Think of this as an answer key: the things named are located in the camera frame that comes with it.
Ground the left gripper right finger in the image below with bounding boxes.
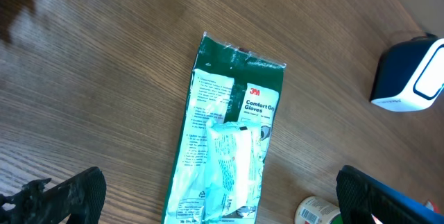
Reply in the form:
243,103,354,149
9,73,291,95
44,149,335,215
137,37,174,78
336,165,443,224

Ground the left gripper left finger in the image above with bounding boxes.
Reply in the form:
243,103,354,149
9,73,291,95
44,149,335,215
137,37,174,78
1,166,107,224

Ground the green white tape roll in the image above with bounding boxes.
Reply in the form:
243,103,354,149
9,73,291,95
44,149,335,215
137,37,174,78
294,196,343,224

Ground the red white snack packet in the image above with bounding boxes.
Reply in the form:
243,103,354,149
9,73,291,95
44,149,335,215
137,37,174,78
425,200,440,214

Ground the light green wipes packet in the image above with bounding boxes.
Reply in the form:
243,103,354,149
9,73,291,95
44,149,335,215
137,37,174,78
203,121,264,223

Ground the green 3M gloves package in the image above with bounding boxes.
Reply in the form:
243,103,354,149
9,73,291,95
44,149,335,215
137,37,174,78
162,34,286,223

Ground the white barcode scanner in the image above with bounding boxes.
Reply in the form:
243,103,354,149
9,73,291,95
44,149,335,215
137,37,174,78
370,34,443,112

